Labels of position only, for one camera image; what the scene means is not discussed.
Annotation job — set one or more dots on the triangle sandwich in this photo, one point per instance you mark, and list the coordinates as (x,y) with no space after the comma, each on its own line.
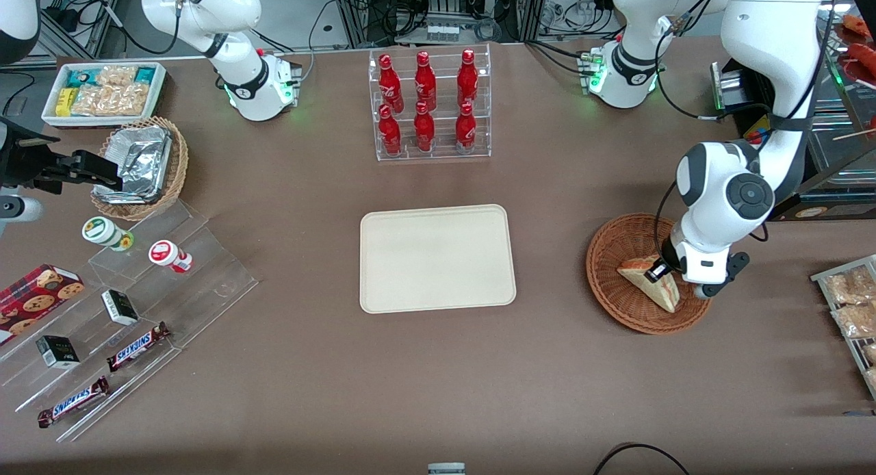
(664,297)

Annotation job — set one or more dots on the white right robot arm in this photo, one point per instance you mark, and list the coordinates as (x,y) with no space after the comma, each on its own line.
(253,92)

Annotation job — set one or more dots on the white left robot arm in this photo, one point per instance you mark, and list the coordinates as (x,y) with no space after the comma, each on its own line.
(773,37)

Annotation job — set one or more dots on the round brown wicker basket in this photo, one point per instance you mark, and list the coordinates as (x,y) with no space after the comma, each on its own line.
(616,297)

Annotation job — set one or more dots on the oval tan wicker basket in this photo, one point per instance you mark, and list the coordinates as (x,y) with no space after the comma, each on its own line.
(179,167)

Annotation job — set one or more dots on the metal tray with snacks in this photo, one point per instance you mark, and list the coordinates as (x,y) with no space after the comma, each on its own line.
(821,278)

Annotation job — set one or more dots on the beige plastic tray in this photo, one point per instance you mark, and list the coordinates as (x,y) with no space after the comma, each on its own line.
(438,259)

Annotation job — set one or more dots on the silver foil container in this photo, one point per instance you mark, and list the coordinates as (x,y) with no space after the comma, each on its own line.
(140,160)

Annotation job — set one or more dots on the white rectangular snack bin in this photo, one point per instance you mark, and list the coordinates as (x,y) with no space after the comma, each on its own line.
(51,119)

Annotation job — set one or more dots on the green lid yogurt cup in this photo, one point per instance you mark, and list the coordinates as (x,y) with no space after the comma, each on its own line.
(102,231)

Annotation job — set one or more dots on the clear rice cracker bag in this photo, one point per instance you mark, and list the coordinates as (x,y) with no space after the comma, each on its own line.
(118,75)
(109,100)

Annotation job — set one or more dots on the yellow snack pack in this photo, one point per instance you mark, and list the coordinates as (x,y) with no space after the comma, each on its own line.
(64,102)

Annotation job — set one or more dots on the red cookie box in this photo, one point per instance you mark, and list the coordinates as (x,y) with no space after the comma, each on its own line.
(34,296)

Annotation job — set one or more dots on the teal snack pack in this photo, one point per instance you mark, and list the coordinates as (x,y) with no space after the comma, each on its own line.
(81,77)
(145,74)

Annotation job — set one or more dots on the red lid yogurt cup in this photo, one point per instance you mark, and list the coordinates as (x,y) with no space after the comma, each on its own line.
(166,254)

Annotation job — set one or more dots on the small black box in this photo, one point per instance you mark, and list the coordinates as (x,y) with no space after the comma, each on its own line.
(57,352)
(120,307)

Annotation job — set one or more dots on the clear fried snack bag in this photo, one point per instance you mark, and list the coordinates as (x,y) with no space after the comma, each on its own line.
(852,285)
(855,320)

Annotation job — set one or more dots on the clear acrylic stepped stand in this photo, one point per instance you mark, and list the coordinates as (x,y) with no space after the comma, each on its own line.
(205,283)

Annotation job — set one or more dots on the black food warmer appliance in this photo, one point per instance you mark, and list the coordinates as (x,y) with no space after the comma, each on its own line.
(732,85)

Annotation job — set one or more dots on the brown Snickers bar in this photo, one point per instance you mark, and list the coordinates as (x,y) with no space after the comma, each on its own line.
(137,347)
(74,402)

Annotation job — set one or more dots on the red cola bottle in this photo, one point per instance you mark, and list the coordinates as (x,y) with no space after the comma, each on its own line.
(425,81)
(423,129)
(389,81)
(390,133)
(467,78)
(465,129)

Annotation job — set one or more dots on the clear acrylic bottle rack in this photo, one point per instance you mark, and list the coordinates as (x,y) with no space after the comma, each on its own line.
(441,150)

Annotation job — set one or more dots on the small grey device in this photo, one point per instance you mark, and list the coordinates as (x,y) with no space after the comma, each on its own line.
(446,469)

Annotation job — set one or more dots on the white power strip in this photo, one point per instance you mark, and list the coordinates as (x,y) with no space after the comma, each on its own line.
(443,32)

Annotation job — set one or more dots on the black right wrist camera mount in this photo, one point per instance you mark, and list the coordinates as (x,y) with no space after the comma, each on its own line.
(24,150)

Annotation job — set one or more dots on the silver aluminium frame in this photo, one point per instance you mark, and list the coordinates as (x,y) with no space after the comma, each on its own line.
(356,13)

